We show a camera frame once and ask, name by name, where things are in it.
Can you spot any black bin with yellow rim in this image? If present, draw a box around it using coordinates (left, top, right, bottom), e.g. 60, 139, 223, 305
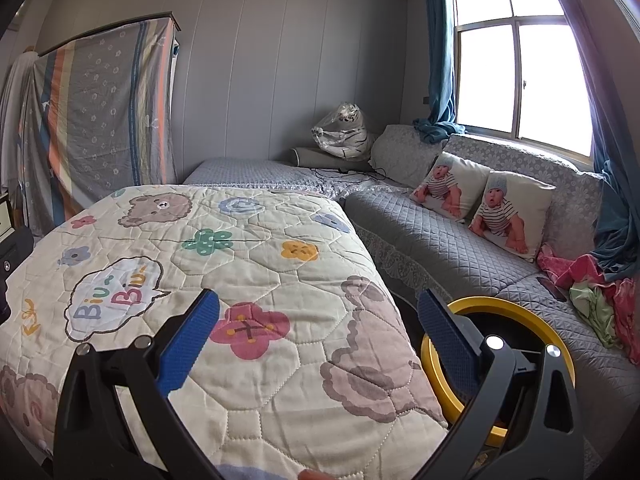
420, 296, 576, 448

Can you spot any pink cloth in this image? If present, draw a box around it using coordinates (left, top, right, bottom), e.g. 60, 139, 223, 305
536, 244, 640, 351

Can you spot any tiger plush in plastic bag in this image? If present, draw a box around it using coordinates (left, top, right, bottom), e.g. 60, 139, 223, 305
311, 102, 378, 162

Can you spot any long blue curtain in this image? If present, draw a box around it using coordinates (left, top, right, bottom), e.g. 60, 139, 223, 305
540, 0, 640, 283

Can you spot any grey quilted sofa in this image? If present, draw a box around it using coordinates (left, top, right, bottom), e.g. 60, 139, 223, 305
342, 125, 640, 466

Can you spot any short blue curtain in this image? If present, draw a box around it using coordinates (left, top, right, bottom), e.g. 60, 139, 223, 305
412, 0, 466, 143

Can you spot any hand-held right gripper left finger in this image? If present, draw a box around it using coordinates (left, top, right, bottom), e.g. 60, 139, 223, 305
52, 287, 223, 480

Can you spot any black cable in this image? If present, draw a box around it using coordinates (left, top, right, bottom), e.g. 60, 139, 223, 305
312, 165, 388, 181

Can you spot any window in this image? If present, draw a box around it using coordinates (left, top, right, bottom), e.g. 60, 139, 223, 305
452, 0, 596, 158

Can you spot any grey bolster pillow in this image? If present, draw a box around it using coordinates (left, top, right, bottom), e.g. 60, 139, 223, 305
292, 146, 373, 170

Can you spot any baby print pillow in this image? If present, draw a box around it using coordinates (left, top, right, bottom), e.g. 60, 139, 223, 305
410, 152, 491, 223
468, 170, 557, 263

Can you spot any cream bear print quilt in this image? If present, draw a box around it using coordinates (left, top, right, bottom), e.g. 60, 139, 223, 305
0, 183, 451, 480

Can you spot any striped floral sheet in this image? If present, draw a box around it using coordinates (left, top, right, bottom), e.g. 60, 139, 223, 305
17, 15, 181, 236

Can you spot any black phone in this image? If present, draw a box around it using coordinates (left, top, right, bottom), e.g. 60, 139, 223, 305
536, 276, 568, 303

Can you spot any grey quilted cushion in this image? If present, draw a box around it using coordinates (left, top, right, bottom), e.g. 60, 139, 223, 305
369, 124, 448, 188

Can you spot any grey quilted mattress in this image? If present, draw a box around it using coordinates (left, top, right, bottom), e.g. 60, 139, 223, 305
182, 157, 381, 198

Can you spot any green cloth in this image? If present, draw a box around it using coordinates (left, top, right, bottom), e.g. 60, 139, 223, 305
569, 280, 621, 348

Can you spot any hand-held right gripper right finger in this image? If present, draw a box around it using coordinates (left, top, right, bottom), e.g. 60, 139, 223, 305
416, 288, 586, 480

